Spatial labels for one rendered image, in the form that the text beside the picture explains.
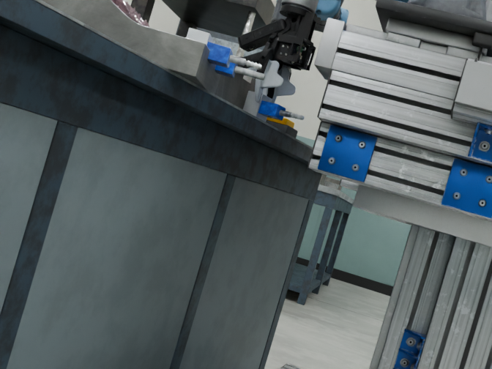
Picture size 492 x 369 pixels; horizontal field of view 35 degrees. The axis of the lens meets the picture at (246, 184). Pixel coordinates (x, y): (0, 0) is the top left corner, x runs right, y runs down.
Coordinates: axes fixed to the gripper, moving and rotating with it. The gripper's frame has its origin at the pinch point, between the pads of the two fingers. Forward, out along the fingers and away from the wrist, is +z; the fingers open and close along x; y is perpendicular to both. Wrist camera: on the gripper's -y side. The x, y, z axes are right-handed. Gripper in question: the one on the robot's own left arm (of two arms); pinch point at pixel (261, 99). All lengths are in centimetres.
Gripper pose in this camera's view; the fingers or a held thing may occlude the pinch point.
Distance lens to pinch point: 170.1
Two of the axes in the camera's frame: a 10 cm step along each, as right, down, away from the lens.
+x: 4.4, 1.3, 8.9
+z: -2.9, 9.6, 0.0
